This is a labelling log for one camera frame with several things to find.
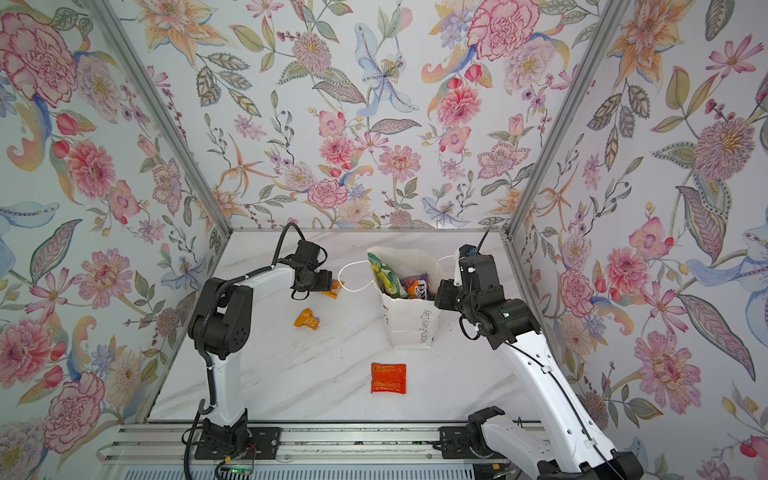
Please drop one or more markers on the orange small candy packet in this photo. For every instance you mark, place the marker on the orange small candy packet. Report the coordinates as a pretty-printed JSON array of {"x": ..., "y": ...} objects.
[{"x": 335, "y": 289}]

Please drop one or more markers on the orange snack piece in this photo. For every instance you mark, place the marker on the orange snack piece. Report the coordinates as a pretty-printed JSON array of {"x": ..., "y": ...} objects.
[{"x": 307, "y": 319}]

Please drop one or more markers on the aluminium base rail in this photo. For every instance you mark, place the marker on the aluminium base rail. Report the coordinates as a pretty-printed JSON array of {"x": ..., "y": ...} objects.
[{"x": 291, "y": 442}]

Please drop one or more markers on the white paper gift bag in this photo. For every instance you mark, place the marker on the white paper gift bag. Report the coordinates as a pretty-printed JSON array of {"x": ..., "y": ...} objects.
[{"x": 411, "y": 324}]

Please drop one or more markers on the left aluminium frame post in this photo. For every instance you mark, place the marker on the left aluminium frame post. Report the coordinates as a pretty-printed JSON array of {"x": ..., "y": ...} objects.
[{"x": 128, "y": 57}]

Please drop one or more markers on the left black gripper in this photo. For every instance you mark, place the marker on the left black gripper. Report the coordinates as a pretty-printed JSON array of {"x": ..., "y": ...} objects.
[{"x": 325, "y": 281}]

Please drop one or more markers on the aluminium frame post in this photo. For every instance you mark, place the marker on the aluminium frame post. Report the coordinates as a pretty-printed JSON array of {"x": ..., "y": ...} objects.
[
  {"x": 128, "y": 57},
  {"x": 606, "y": 26}
]

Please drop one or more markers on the right aluminium frame post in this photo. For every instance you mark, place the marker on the right aluminium frame post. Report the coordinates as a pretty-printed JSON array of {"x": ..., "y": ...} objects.
[{"x": 606, "y": 26}]

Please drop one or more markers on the orange snack pack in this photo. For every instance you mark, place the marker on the orange snack pack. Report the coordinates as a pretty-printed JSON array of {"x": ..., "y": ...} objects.
[{"x": 417, "y": 290}]

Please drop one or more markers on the red small snack packet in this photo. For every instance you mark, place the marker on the red small snack packet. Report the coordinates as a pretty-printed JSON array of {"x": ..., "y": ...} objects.
[{"x": 389, "y": 378}]

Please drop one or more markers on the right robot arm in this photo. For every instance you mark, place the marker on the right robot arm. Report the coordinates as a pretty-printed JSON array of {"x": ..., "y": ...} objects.
[{"x": 575, "y": 447}]

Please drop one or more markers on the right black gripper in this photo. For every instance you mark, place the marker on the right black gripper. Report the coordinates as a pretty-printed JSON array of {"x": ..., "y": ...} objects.
[{"x": 447, "y": 288}]

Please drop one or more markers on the green snack pack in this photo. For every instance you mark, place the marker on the green snack pack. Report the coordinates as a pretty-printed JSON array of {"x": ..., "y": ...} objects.
[{"x": 385, "y": 277}]

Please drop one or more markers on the purple Fox's candy bag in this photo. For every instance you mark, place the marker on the purple Fox's candy bag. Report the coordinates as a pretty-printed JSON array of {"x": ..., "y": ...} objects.
[{"x": 404, "y": 281}]

